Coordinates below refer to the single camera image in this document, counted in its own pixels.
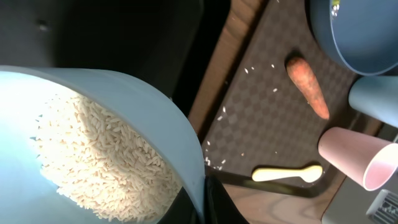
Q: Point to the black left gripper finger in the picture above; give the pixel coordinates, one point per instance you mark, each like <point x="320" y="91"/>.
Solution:
<point x="219" y="207"/>

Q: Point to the pile of white rice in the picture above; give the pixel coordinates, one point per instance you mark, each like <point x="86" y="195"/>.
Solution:
<point x="101" y="163"/>

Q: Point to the pink plastic cup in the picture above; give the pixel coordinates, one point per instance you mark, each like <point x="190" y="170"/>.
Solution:
<point x="367" y="160"/>

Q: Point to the light blue bowl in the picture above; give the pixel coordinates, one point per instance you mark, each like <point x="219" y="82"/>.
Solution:
<point x="28" y="197"/>

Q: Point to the light blue plastic cup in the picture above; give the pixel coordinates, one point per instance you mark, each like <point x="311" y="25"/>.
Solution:
<point x="376" y="96"/>

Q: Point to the grey plastic dishwasher rack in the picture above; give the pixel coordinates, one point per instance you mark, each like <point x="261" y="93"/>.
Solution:
<point x="353" y="204"/>

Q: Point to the black waste tray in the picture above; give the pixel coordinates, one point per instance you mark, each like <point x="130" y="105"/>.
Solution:
<point x="166" y="43"/>

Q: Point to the cream plastic spoon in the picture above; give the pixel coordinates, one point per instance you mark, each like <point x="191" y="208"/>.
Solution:
<point x="308" y="174"/>

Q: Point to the dark brown serving tray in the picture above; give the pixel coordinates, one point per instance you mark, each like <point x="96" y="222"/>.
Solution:
<point x="264" y="120"/>

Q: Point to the orange carrot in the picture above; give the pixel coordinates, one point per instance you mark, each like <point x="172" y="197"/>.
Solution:
<point x="300" y="72"/>

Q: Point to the dark blue plate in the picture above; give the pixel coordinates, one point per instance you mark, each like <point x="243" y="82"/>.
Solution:
<point x="362" y="37"/>

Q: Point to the small foil wrapper scrap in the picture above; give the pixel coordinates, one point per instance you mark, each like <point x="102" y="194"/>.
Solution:
<point x="335" y="5"/>

